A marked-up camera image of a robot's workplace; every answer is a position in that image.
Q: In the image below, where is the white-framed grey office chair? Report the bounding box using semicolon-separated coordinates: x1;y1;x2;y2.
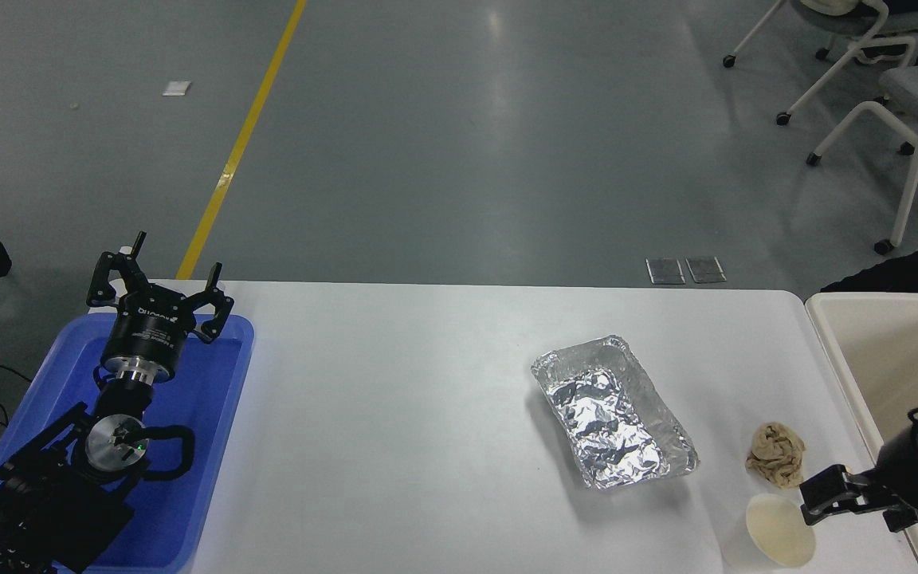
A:
806;46;918;257
721;0;918;126

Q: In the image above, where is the blue plastic tray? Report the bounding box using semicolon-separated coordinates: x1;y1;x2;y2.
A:
0;313;257;574

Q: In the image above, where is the large pale bin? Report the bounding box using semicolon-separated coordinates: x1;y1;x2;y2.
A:
806;292;918;574

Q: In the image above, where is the crumpled foil tray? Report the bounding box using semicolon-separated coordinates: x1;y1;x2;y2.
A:
531;335;700;489

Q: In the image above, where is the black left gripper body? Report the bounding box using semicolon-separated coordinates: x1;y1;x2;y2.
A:
100;290;192;370

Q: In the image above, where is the crumpled tan paper ball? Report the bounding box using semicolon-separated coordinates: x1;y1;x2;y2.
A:
745;422;807;489

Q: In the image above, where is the white paper cup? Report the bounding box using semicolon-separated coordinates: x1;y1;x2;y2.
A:
722;492;817;571

